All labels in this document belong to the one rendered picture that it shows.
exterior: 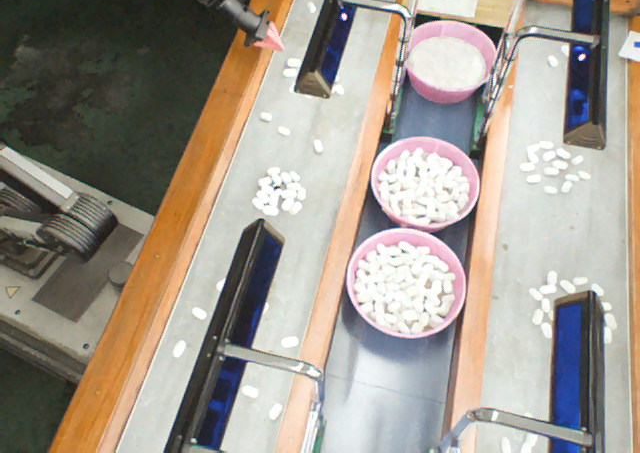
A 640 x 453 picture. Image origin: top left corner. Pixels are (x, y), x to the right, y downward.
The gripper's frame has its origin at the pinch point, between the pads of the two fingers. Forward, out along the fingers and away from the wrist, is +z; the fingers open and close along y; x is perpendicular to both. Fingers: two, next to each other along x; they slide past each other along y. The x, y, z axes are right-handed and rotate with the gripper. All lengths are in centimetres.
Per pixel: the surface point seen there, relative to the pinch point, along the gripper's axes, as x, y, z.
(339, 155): -9.0, -25.8, 22.1
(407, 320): -24, -66, 42
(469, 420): -57, -94, 26
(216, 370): -34, -97, -4
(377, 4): -40.4, -12.2, 0.4
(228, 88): 10.9, -13.4, -5.3
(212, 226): 7, -54, 3
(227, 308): -33, -87, -6
